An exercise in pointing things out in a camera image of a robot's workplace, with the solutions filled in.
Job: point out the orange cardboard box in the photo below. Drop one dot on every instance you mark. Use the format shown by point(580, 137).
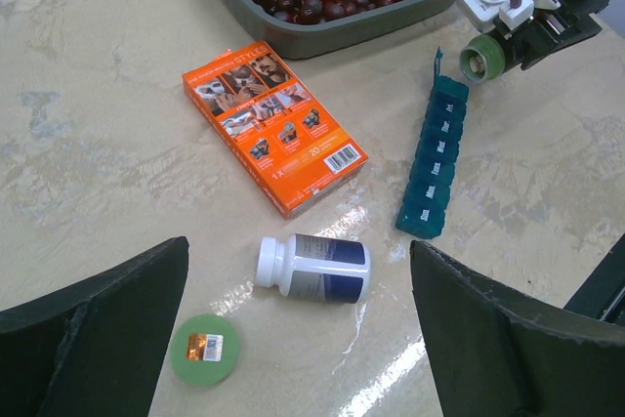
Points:
point(284, 137)

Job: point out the white blue pill bottle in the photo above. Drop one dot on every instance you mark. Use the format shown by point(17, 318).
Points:
point(315, 268)

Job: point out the aluminium rail frame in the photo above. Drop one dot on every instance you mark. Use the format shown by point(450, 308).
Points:
point(601, 296)

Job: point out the teal weekly pill organizer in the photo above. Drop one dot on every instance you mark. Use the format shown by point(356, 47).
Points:
point(428, 190)

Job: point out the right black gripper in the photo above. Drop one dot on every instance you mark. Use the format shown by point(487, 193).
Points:
point(548, 32)

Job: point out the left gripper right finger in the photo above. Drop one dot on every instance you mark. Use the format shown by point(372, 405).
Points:
point(495, 351)

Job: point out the grey fruit tray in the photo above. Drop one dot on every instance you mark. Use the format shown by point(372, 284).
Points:
point(295, 42)

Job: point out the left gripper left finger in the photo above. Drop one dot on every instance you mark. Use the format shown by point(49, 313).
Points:
point(97, 346)

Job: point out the green pill bottle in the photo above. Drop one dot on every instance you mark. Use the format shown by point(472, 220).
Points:
point(489, 56)

